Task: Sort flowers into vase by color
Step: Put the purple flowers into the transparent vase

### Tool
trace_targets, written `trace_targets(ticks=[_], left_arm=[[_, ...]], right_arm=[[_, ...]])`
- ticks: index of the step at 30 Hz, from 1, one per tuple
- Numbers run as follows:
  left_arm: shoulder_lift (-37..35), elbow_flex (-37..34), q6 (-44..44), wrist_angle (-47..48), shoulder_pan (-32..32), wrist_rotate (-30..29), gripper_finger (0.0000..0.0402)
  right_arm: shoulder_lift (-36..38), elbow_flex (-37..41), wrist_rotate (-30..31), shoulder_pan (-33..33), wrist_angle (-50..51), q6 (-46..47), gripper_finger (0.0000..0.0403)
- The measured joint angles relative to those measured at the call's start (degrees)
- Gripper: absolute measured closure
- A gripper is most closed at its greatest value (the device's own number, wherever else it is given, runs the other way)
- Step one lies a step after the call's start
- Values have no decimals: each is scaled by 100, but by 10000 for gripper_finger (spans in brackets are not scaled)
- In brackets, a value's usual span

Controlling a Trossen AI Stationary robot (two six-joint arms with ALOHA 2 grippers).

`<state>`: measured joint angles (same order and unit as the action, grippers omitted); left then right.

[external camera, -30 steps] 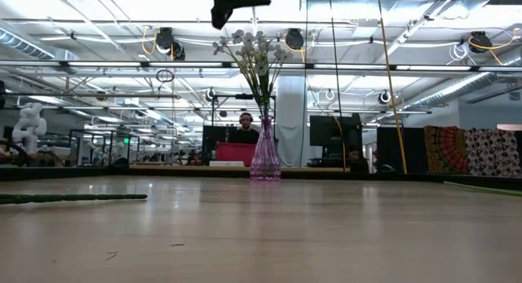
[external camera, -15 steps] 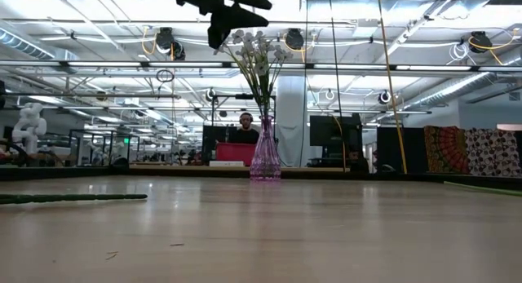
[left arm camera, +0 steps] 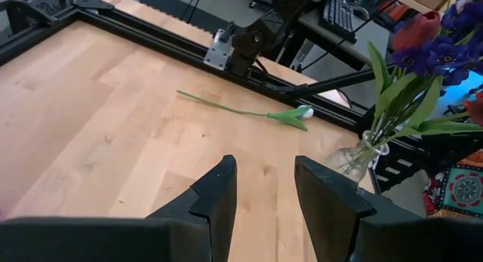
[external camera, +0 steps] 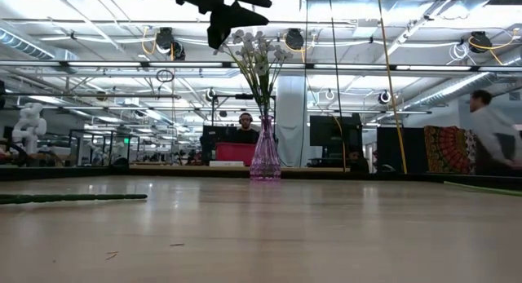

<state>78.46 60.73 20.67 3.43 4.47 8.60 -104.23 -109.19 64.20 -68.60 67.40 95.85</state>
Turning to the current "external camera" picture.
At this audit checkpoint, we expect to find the light blue artificial flower bunch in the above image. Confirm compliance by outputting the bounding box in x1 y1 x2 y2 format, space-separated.
212 29 294 119

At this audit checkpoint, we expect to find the pink ribbed glass vase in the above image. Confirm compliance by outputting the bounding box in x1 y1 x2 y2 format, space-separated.
249 114 283 182

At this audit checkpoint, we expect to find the white building column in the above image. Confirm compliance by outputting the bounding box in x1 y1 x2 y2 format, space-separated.
276 75 312 167

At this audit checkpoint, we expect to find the person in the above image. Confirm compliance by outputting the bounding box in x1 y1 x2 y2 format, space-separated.
233 112 261 145
467 89 522 170

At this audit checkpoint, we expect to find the black computer monitor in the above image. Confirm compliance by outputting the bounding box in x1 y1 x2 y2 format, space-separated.
199 125 237 164
309 113 363 148

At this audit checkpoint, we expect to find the red plastic bin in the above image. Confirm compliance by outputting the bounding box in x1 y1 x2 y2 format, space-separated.
215 142 257 166

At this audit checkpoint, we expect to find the flat white box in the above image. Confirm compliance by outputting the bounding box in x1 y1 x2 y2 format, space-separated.
209 160 246 168

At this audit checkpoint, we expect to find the black partition panel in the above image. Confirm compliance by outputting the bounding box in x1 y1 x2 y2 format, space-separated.
376 126 426 174

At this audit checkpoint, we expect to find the orange mandala pattern cloth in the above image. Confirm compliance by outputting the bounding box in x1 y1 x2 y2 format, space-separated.
423 126 478 175

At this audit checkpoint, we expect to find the thin light green flower stem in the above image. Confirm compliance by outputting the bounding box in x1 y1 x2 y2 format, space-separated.
443 180 522 197

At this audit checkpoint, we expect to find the thin black hanging cable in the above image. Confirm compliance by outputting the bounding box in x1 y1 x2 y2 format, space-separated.
300 0 310 166

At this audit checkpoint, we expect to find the black cable with coil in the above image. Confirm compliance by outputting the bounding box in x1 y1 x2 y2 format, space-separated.
327 0 347 172

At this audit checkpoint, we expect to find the yellow hanging cable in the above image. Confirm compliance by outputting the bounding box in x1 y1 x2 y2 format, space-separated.
375 0 409 175

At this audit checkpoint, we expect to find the black metal cage frame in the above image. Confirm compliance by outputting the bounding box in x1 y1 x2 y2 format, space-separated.
68 128 142 166

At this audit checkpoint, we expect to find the black metal table frame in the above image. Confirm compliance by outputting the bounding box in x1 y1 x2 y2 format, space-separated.
0 165 522 191

